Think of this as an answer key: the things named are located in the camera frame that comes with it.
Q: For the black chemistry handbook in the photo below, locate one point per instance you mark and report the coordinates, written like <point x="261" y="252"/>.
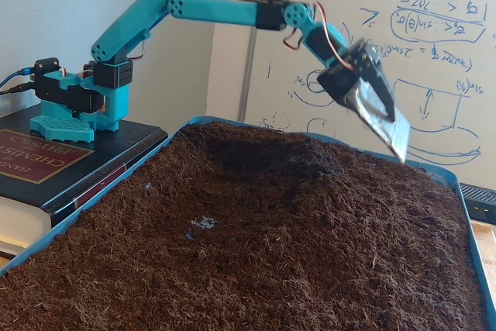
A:
<point x="31" y="176"/>

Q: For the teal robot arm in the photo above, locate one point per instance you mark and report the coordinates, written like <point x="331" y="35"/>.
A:
<point x="217" y="9"/>

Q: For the blue plastic tray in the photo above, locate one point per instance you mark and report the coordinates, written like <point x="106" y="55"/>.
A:
<point x="438" y="168"/>

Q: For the black grille device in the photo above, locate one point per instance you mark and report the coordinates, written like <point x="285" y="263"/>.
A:
<point x="480" y="199"/>

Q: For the brown soil bed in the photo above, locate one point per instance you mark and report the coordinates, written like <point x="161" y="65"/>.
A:
<point x="271" y="253"/>

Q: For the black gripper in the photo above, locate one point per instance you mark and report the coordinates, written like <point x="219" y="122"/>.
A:
<point x="350" y="75"/>

